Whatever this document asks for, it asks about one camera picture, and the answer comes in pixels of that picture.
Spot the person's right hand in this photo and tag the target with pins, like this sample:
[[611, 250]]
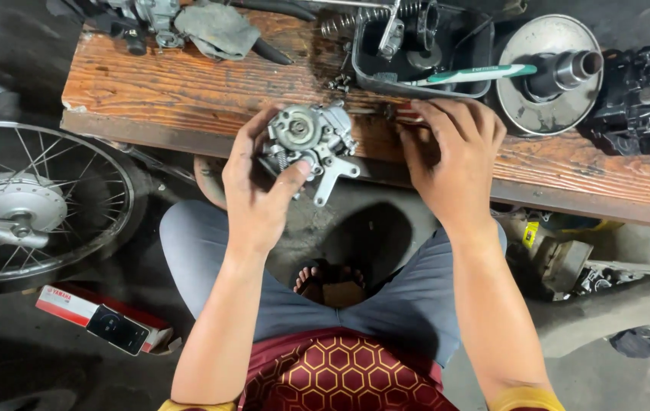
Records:
[[456, 165]]

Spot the silver clutch pulley disc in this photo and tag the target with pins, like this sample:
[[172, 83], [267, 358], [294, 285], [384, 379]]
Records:
[[536, 108]]

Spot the black smartphone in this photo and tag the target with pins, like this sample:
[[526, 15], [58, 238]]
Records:
[[118, 330]]

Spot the grey rag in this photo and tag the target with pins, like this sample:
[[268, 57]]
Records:
[[216, 28]]

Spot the dirty grey carburetor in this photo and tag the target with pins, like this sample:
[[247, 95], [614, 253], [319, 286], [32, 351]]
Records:
[[156, 20]]

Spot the red white cardboard box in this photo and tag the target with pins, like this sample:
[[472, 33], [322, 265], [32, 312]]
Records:
[[62, 302]]

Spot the round metal washer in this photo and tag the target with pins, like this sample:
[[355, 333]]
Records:
[[423, 59]]

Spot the heap of parts under bench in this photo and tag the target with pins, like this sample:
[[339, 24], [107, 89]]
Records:
[[564, 257]]

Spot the black plastic tray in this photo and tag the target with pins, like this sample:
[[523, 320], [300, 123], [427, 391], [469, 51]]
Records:
[[462, 40]]

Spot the person's foot in sandal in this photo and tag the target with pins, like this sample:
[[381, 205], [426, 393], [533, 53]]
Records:
[[327, 282]]

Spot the metal coil spring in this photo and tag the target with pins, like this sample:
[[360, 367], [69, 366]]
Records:
[[342, 23]]

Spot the person's grey shorts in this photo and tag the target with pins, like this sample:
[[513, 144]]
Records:
[[416, 297]]

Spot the pile of small screws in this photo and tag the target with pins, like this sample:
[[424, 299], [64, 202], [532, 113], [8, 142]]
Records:
[[339, 83]]

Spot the black engine part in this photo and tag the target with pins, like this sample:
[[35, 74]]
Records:
[[639, 108]]

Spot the person's left hand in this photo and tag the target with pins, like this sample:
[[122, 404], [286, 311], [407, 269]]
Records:
[[253, 194]]

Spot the green white toothbrush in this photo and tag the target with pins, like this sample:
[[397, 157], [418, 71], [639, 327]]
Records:
[[473, 74]]

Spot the spoked motorcycle wheel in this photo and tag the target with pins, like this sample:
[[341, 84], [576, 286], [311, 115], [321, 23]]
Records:
[[22, 205]]

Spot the small red tool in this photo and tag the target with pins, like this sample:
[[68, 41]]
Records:
[[407, 114]]

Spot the maroon hexagon print shirt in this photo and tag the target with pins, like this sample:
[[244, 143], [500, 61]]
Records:
[[347, 374]]

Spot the silver metal bracket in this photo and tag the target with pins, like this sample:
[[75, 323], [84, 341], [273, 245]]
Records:
[[390, 34]]

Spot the dark metal scrap part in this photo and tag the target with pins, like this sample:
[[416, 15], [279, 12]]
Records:
[[644, 339]]

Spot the silver metal carburetor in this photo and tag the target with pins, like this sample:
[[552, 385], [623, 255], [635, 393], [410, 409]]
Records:
[[313, 140]]

